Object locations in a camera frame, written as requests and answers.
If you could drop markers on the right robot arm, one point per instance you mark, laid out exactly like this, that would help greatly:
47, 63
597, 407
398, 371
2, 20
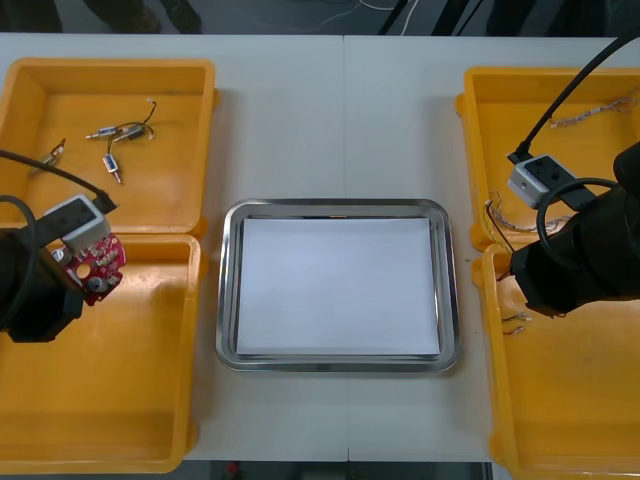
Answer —
610, 225

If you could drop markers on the steel tray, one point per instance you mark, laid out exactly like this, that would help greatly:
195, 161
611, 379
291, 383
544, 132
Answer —
225, 300

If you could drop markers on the blue label metal solenoid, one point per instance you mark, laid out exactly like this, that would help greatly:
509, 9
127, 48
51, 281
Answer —
109, 162

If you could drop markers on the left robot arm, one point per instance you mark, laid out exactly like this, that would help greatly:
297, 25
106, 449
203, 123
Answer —
20, 270

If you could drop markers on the yellow-orange plastic bin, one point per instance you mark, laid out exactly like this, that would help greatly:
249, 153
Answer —
500, 125
175, 190
125, 375
575, 400

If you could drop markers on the white sheet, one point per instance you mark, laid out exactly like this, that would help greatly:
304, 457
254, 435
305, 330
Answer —
340, 285

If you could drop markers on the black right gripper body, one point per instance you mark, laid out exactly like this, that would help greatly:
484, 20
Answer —
545, 280

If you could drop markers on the round red circuit board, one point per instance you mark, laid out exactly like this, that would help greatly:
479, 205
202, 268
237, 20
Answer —
102, 265

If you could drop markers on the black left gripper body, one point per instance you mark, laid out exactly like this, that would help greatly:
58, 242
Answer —
50, 310

